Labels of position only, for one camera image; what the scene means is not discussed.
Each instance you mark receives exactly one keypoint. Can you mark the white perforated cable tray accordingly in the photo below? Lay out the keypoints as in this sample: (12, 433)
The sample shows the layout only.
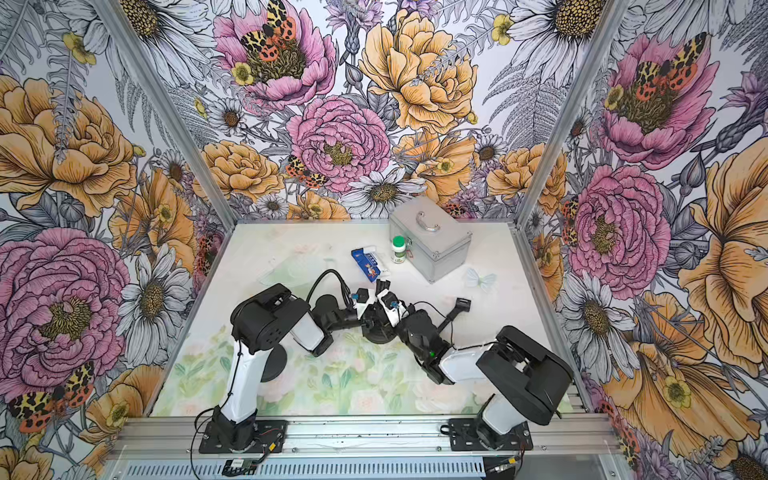
(311, 468)

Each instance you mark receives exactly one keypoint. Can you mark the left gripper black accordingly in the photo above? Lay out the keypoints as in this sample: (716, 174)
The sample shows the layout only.
(369, 318)

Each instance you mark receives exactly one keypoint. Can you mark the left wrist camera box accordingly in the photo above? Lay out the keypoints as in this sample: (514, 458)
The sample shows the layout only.
(362, 297)

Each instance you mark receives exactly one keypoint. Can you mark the white bottle green cap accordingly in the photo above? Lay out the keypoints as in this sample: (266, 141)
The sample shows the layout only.
(399, 249)

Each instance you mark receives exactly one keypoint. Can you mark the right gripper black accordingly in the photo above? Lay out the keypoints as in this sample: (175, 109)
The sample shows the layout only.
(388, 320)

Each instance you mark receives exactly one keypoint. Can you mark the blue white bandage packet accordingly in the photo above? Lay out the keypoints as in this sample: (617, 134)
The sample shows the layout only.
(370, 263)

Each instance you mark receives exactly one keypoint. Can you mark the black round stand base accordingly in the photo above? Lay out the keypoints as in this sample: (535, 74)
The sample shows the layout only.
(378, 332)

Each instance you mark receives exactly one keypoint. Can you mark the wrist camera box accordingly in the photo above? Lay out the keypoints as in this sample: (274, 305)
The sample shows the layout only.
(362, 297)
(393, 309)

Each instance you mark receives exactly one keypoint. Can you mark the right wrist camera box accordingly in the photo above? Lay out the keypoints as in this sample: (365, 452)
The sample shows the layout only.
(393, 309)

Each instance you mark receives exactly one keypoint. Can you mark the silver aluminium first aid case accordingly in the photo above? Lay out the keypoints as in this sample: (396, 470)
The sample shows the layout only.
(437, 243)

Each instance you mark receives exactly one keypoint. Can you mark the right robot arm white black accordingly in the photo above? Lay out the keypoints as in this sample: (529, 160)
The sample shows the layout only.
(529, 380)

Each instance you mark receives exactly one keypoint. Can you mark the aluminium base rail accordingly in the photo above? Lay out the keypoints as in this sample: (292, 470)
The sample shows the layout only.
(175, 438)

